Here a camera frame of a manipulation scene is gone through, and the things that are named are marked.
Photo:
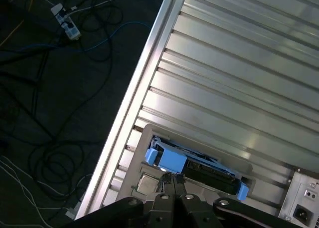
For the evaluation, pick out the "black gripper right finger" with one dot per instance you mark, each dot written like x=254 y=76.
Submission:
x=197 y=213

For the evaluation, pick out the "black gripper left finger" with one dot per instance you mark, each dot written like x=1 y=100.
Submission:
x=162 y=210

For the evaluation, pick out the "hard disk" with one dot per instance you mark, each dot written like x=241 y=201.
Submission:
x=172 y=160

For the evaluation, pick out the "silver CPU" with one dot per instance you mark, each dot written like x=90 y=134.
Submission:
x=147 y=184

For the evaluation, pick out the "grey parts rack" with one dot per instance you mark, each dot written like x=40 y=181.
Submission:
x=137 y=160

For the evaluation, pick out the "black PC case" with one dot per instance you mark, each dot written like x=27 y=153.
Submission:
x=291 y=188

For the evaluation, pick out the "grey power supply unit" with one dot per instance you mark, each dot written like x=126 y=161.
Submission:
x=304 y=213

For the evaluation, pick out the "white power strip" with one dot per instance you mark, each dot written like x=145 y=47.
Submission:
x=66 y=22

